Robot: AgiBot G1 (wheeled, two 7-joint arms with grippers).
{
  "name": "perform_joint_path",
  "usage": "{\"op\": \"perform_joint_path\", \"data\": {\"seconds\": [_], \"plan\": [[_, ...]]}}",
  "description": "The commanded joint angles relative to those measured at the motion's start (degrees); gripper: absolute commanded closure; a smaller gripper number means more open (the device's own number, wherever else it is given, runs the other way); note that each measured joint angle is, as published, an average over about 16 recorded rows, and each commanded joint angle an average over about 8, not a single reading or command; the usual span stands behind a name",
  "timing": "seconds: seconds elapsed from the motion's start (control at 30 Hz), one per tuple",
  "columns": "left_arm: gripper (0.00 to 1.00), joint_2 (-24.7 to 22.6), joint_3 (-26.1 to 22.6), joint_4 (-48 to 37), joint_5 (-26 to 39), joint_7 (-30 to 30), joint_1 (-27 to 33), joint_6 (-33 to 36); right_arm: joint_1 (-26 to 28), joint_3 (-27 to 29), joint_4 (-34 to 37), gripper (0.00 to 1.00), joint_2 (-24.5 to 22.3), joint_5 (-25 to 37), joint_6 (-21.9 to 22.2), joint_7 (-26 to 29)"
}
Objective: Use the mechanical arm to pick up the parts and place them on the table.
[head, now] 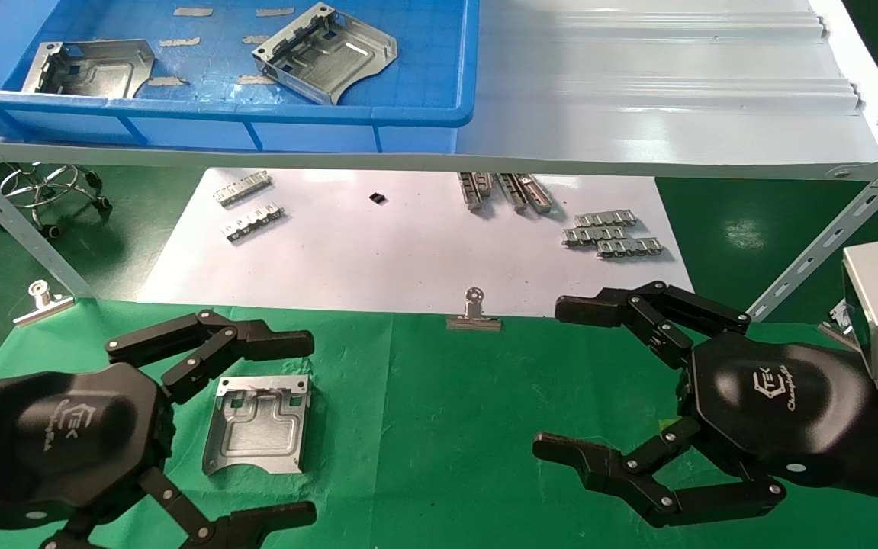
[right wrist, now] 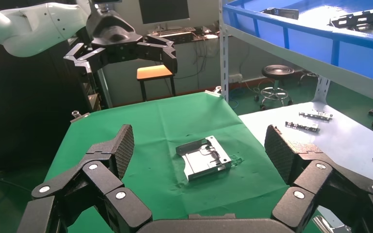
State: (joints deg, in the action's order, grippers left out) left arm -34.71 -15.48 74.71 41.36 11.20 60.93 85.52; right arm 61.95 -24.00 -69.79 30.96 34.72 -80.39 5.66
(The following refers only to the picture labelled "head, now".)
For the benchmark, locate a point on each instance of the grey tape piece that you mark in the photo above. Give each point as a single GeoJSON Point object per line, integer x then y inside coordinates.
{"type": "Point", "coordinates": [179, 41]}
{"type": "Point", "coordinates": [255, 79]}
{"type": "Point", "coordinates": [194, 12]}
{"type": "Point", "coordinates": [168, 81]}
{"type": "Point", "coordinates": [276, 12]}
{"type": "Point", "coordinates": [257, 39]}

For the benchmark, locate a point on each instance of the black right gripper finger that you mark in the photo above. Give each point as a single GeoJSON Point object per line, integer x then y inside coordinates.
{"type": "Point", "coordinates": [660, 313]}
{"type": "Point", "coordinates": [637, 476]}

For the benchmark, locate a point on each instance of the silver metal clip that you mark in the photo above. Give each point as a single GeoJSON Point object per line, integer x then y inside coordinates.
{"type": "Point", "coordinates": [837, 324]}

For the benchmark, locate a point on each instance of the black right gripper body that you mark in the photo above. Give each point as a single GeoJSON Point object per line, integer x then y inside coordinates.
{"type": "Point", "coordinates": [782, 404]}

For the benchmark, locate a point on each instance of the chrome stool base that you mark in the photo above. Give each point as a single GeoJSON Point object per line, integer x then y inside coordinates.
{"type": "Point", "coordinates": [42, 200]}

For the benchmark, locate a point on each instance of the blue plastic bin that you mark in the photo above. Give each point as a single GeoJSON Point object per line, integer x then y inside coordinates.
{"type": "Point", "coordinates": [431, 76]}

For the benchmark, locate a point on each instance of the short metal rail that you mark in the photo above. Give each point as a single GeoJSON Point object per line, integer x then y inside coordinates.
{"type": "Point", "coordinates": [470, 192]}
{"type": "Point", "coordinates": [537, 195]}
{"type": "Point", "coordinates": [485, 185]}
{"type": "Point", "coordinates": [513, 193]}

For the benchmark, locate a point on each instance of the silver binder clip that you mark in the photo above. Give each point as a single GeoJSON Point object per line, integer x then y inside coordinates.
{"type": "Point", "coordinates": [46, 305]}
{"type": "Point", "coordinates": [474, 320]}

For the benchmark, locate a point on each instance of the small notched metal strip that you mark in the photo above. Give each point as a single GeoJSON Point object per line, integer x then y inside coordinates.
{"type": "Point", "coordinates": [244, 188]}
{"type": "Point", "coordinates": [606, 220]}
{"type": "Point", "coordinates": [255, 221]}
{"type": "Point", "coordinates": [597, 236]}
{"type": "Point", "coordinates": [631, 248]}

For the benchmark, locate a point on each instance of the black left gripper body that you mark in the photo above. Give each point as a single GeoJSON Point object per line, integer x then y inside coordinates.
{"type": "Point", "coordinates": [72, 435]}

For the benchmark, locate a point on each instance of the green cloth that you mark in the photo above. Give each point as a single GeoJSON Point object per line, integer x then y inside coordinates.
{"type": "Point", "coordinates": [408, 457]}

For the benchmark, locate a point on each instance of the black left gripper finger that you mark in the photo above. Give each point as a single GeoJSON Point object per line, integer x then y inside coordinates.
{"type": "Point", "coordinates": [255, 526]}
{"type": "Point", "coordinates": [255, 339]}

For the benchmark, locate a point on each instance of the grey slotted angle bar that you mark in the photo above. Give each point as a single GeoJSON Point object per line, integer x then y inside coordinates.
{"type": "Point", "coordinates": [828, 244]}
{"type": "Point", "coordinates": [19, 229]}

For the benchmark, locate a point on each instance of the white paper sheet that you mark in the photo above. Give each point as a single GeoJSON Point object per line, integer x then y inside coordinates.
{"type": "Point", "coordinates": [408, 252]}

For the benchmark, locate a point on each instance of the silver sheet metal bracket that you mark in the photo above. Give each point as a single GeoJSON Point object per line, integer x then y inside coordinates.
{"type": "Point", "coordinates": [332, 61]}
{"type": "Point", "coordinates": [255, 435]}
{"type": "Point", "coordinates": [103, 72]}

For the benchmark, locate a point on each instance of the white metal shelf panel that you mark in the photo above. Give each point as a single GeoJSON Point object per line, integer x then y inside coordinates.
{"type": "Point", "coordinates": [637, 91]}

